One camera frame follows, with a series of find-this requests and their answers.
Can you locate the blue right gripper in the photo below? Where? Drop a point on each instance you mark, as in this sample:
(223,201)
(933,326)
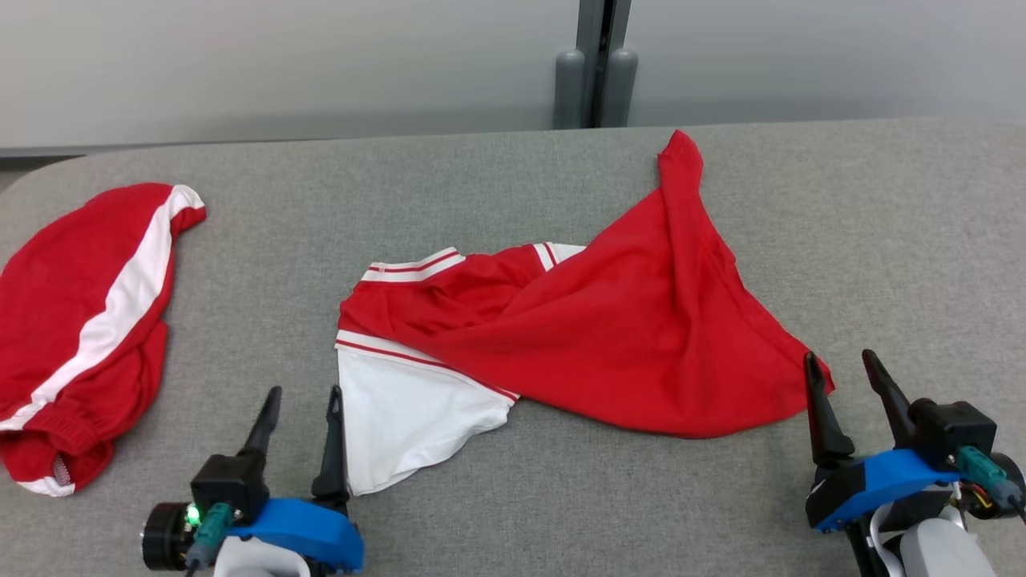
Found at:
(882,481)

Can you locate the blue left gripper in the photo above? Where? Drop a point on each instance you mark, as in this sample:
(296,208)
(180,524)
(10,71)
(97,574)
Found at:
(313,529)

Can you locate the red shirt with white sleeves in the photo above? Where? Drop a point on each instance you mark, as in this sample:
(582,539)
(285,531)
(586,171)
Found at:
(641,336)

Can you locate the red shorts with white stripe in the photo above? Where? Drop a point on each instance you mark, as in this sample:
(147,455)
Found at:
(56,280)

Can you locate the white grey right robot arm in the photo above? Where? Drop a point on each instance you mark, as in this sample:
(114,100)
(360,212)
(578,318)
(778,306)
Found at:
(938,553)

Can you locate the grey fabric sofa seat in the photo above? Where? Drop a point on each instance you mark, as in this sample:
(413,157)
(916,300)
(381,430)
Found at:
(513,497)

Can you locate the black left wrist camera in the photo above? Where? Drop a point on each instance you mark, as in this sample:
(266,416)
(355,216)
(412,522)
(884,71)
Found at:
(228,481)

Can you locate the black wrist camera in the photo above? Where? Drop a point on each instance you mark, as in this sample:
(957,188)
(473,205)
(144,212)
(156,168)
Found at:
(228,481)
(954,425)

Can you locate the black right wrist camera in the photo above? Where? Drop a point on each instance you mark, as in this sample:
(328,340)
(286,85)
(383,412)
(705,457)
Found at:
(954,425)

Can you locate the teal left camera plug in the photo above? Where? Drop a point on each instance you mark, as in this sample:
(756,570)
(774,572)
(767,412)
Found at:
(210,529)

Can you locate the grey metal floor rail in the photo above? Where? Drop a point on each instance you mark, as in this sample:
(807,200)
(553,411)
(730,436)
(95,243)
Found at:
(40,152)

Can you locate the grey cylindrical post foot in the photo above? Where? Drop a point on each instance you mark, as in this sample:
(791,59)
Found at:
(569,88)
(620,88)

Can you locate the grey metal partition post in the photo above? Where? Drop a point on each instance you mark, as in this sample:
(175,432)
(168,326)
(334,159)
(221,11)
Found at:
(603,32)

